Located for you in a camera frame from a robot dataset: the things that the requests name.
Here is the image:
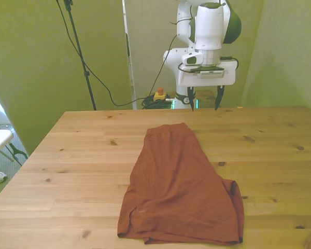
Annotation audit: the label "black camera cable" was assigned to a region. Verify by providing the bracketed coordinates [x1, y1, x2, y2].
[55, 0, 146, 107]

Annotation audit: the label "rust orange shorts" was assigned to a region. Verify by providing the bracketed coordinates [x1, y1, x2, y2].
[117, 122, 246, 246]

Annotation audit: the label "white partition edge strip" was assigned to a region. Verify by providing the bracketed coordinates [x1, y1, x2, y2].
[122, 0, 136, 109]

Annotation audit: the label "black camera stand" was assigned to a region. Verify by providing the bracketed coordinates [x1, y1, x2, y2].
[63, 0, 98, 111]

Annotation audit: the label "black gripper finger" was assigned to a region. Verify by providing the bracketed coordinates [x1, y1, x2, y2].
[187, 87, 196, 112]
[214, 85, 225, 112]

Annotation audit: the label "yellow emergency stop button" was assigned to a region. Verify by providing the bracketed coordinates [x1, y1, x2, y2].
[153, 87, 167, 102]

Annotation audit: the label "coiled dark cable bundle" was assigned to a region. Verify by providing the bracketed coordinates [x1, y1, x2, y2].
[140, 94, 174, 110]

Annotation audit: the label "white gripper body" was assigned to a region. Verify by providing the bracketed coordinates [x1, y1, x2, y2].
[178, 61, 237, 88]

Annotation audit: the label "thin black stop-button cable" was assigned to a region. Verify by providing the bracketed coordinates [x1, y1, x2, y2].
[149, 34, 178, 98]

